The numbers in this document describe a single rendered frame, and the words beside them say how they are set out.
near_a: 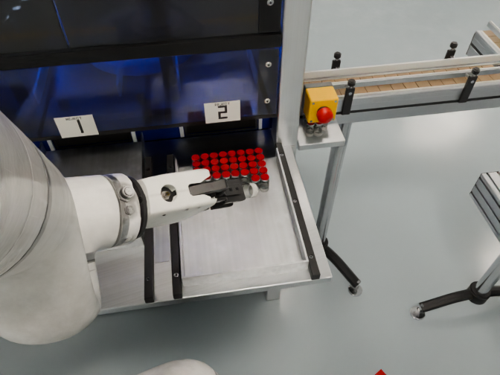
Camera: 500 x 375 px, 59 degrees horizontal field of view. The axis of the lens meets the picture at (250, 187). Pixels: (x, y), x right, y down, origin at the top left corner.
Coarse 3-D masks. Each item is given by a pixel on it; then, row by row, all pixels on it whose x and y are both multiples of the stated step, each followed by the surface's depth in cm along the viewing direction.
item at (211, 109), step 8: (208, 104) 103; (216, 104) 103; (224, 104) 104; (232, 104) 104; (208, 112) 105; (216, 112) 105; (232, 112) 106; (208, 120) 107; (216, 120) 107; (224, 120) 107; (232, 120) 108
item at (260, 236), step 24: (192, 168) 112; (264, 192) 107; (288, 192) 103; (192, 216) 102; (216, 216) 102; (240, 216) 102; (264, 216) 102; (288, 216) 102; (192, 240) 98; (216, 240) 98; (240, 240) 98; (264, 240) 98; (288, 240) 98; (192, 264) 94; (216, 264) 94; (240, 264) 94; (264, 264) 94; (288, 264) 90
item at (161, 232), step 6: (156, 228) 100; (162, 228) 100; (168, 228) 100; (156, 234) 99; (162, 234) 99; (168, 234) 99; (156, 240) 98; (162, 240) 98; (168, 240) 98; (156, 246) 97; (162, 246) 97; (168, 246) 97; (156, 252) 96; (162, 252) 96; (168, 252) 96; (156, 258) 95; (162, 258) 95; (168, 258) 95
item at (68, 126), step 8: (56, 120) 100; (64, 120) 100; (72, 120) 100; (80, 120) 101; (88, 120) 101; (64, 128) 102; (72, 128) 102; (88, 128) 103; (96, 128) 103; (64, 136) 104; (72, 136) 104
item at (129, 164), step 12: (120, 144) 118; (132, 144) 118; (48, 156) 115; (60, 156) 115; (72, 156) 115; (84, 156) 115; (96, 156) 115; (108, 156) 115; (120, 156) 115; (132, 156) 115; (60, 168) 112; (72, 168) 112; (84, 168) 112; (96, 168) 112; (108, 168) 112; (120, 168) 112; (132, 168) 112
